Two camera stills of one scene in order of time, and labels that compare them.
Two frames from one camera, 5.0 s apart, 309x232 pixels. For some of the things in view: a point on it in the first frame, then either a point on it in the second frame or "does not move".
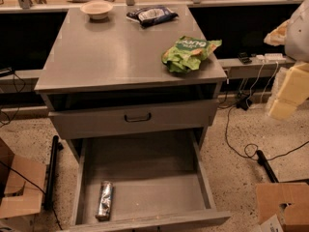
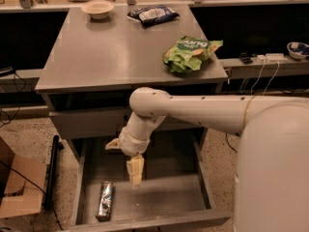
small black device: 243,57 does not move
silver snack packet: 104,202 does not move
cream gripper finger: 278,36 → 134,136
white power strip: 270,58 does not move
